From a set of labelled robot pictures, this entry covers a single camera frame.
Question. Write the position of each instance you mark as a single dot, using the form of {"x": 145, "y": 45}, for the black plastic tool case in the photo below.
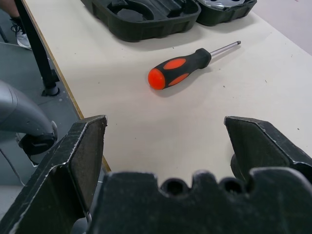
{"x": 156, "y": 17}

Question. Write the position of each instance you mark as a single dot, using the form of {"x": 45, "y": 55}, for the black metal table leg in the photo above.
{"x": 39, "y": 48}

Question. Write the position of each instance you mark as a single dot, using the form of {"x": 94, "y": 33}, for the orange and black screwdriver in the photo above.
{"x": 180, "y": 68}

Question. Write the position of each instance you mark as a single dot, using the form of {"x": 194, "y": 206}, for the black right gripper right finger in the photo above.
{"x": 263, "y": 143}

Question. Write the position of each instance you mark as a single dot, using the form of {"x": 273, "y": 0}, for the white and black sneaker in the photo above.
{"x": 21, "y": 34}

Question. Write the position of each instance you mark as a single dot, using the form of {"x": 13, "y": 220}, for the silver robot body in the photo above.
{"x": 22, "y": 112}

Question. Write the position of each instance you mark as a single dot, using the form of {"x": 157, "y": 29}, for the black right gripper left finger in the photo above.
{"x": 56, "y": 170}

